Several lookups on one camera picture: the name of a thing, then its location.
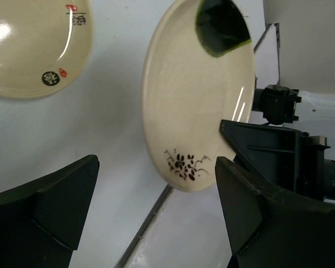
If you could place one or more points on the beige calligraphy plate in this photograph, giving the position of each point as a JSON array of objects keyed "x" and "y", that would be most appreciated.
[{"x": 44, "y": 46}]

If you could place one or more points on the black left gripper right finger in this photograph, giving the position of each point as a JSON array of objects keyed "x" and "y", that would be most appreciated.
[{"x": 269, "y": 226}]

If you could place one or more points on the aluminium table rail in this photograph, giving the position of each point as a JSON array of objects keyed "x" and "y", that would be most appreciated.
[{"x": 149, "y": 220}]

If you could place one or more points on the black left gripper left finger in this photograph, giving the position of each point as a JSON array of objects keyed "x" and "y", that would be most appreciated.
[{"x": 41, "y": 222}]

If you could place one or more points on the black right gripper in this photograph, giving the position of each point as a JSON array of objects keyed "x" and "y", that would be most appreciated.
[{"x": 289, "y": 158}]

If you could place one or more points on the cream floral green plate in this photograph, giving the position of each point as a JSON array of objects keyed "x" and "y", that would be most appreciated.
[{"x": 199, "y": 70}]

